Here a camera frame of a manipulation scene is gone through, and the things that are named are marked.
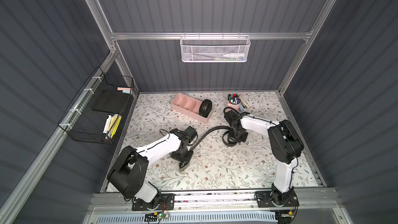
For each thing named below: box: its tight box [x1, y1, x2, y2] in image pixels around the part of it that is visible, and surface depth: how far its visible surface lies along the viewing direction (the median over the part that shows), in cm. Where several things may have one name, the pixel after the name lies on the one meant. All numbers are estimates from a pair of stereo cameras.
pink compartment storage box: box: [171, 92, 215, 124], surface depth 108 cm
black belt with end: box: [190, 126, 241, 151], surface depth 95 cm
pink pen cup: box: [225, 93, 242, 112], surface depth 101 cm
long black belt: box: [199, 99, 213, 118], surface depth 98 cm
